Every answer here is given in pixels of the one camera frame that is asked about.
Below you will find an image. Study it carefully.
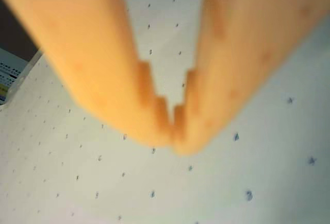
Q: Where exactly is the white box with printed label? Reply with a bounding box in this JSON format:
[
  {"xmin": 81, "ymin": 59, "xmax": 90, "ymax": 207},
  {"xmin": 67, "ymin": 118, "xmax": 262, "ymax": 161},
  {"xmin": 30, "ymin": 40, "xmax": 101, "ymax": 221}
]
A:
[{"xmin": 0, "ymin": 47, "xmax": 43, "ymax": 106}]

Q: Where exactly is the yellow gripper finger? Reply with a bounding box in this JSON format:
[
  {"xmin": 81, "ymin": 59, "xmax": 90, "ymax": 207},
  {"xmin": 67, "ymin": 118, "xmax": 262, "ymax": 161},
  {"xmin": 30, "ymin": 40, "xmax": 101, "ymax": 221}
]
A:
[
  {"xmin": 172, "ymin": 0, "xmax": 330, "ymax": 157},
  {"xmin": 0, "ymin": 0, "xmax": 173, "ymax": 148}
]

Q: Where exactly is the white dotted mat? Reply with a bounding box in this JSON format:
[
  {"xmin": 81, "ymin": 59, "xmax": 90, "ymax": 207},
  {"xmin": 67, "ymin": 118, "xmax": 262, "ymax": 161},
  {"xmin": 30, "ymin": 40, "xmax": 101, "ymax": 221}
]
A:
[{"xmin": 0, "ymin": 0, "xmax": 330, "ymax": 224}]

